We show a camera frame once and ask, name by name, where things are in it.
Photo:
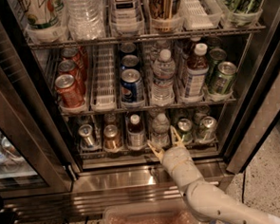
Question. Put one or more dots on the brown patterned can top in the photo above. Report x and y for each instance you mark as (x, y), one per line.
(164, 15)

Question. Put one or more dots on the empty white tray shelf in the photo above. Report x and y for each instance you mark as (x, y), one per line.
(200, 14)
(103, 94)

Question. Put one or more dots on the rear blue Pepsi can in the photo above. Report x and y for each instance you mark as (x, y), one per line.
(130, 61)

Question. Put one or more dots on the glass fridge door left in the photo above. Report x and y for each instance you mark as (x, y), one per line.
(27, 119)

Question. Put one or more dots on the rear green soda can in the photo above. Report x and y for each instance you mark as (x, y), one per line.
(214, 57)

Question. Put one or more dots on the orange soda can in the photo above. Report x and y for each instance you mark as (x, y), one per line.
(70, 67)
(74, 54)
(69, 91)

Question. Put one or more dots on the green patterned can top right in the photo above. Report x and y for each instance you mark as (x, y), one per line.
(240, 13)

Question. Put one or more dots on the white labelled bottle top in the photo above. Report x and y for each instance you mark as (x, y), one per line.
(126, 17)

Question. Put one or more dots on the empty white tray middle shelf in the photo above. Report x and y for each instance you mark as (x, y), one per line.
(103, 94)

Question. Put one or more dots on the front blue Pepsi can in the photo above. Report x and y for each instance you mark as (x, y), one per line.
(131, 86)

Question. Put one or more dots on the green can bottom left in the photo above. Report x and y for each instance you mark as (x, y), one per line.
(184, 129)

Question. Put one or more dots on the rear orange soda can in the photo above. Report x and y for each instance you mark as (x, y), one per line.
(74, 54)

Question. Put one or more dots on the blue pepsi can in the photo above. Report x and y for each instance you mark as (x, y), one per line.
(130, 61)
(131, 86)

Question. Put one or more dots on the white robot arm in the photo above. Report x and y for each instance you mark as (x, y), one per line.
(205, 201)

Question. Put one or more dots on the copper can bottom shelf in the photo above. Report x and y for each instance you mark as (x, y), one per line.
(111, 137)

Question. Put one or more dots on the clear water bottle shelf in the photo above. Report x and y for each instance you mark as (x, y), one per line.
(164, 69)
(160, 130)

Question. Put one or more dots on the white green carton top left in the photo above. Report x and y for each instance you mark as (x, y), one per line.
(42, 14)

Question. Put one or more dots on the large clear water bottle top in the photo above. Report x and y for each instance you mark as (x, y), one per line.
(85, 19)

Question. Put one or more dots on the clear plastic bin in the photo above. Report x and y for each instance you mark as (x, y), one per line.
(172, 211)

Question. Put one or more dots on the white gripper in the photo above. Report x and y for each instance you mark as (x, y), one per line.
(175, 156)

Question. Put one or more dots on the green can bottom right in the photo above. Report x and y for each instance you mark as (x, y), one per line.
(206, 130)

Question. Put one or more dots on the silver can bottom shelf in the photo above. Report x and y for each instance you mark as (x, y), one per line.
(86, 133)

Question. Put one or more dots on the middle orange soda can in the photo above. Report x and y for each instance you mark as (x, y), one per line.
(70, 67)

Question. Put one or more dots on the stainless fridge body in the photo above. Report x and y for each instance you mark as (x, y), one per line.
(245, 120)

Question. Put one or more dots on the green soda can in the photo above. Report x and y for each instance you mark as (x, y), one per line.
(222, 78)
(214, 57)

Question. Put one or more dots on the front orange soda can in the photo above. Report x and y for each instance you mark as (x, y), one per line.
(69, 91)

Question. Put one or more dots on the brown tea bottle bottom shelf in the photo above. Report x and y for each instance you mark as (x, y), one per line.
(136, 132)

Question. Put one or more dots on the clear water bottle bottom shelf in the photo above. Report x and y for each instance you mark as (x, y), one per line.
(160, 130)

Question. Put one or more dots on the front green soda can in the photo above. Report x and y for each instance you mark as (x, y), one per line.
(222, 78)

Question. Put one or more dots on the brown iced tea bottle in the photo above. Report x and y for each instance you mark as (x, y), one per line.
(196, 68)

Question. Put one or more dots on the empty white tray top shelf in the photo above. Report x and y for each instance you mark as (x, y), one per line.
(200, 14)

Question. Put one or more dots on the clear water bottle middle shelf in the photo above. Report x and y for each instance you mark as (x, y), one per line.
(164, 69)

